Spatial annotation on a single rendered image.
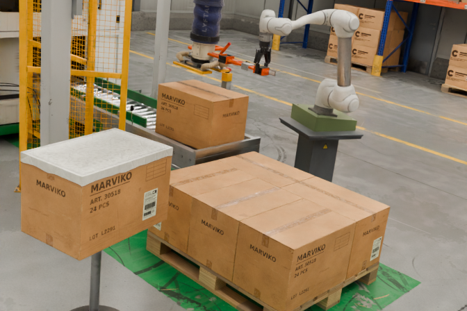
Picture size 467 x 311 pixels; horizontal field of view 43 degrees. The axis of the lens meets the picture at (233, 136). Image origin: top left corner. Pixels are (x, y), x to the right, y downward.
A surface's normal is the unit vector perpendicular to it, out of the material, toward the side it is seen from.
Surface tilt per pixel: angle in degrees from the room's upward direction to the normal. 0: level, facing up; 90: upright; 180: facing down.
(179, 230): 90
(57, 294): 0
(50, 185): 90
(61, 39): 90
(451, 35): 90
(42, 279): 0
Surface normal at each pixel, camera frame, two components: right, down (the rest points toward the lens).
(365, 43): -0.74, 0.18
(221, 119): 0.75, 0.27
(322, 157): 0.40, 0.31
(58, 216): -0.55, 0.19
